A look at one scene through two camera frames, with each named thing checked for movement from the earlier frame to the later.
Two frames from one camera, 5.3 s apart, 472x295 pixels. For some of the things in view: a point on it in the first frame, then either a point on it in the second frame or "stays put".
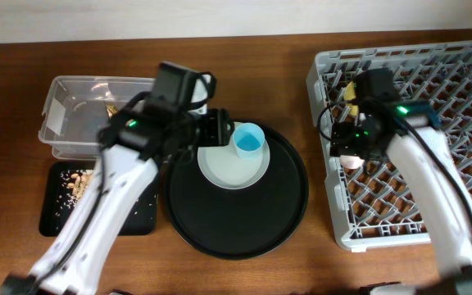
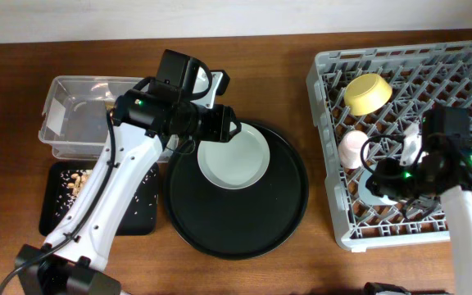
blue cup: x=248 y=139 → x=366 y=195
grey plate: x=225 y=170 stays put
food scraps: x=74 y=183 stays put
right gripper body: x=348 y=138 → x=400 y=181
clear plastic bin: x=75 y=109 stays put
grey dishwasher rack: x=373 y=203 stays put
